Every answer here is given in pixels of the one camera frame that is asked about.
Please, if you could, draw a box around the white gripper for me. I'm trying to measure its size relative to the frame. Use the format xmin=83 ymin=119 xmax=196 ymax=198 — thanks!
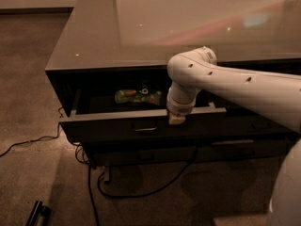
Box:
xmin=166 ymin=82 xmax=199 ymax=124

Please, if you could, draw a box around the dark drawer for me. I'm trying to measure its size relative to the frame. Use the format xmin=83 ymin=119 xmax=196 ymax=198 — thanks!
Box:
xmin=196 ymin=139 xmax=294 ymax=162
xmin=60 ymin=90 xmax=226 ymax=143
xmin=220 ymin=109 xmax=292 ymax=136
xmin=93 ymin=146 xmax=197 ymax=166

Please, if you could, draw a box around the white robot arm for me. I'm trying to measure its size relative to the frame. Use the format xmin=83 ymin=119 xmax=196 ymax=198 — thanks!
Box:
xmin=166 ymin=47 xmax=301 ymax=226

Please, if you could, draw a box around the dark cabinet with glossy top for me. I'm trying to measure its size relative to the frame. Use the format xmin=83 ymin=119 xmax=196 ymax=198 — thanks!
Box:
xmin=46 ymin=0 xmax=301 ymax=168

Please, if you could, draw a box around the green snack bag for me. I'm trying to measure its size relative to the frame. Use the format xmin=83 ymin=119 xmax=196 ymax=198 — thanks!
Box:
xmin=115 ymin=89 xmax=163 ymax=105

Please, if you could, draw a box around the metal cabinet leg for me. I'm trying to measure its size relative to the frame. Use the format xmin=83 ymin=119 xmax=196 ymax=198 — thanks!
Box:
xmin=103 ymin=166 xmax=110 ymax=184

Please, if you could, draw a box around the black metal bar on floor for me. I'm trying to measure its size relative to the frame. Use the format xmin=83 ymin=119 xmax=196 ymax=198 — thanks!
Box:
xmin=25 ymin=201 xmax=51 ymax=226

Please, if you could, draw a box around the thick black floor cable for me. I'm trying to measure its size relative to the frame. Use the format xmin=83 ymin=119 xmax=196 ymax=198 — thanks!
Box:
xmin=87 ymin=144 xmax=200 ymax=226

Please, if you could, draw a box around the thin black floor cable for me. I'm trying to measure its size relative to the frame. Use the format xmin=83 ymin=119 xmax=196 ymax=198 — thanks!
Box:
xmin=0 ymin=106 xmax=66 ymax=158

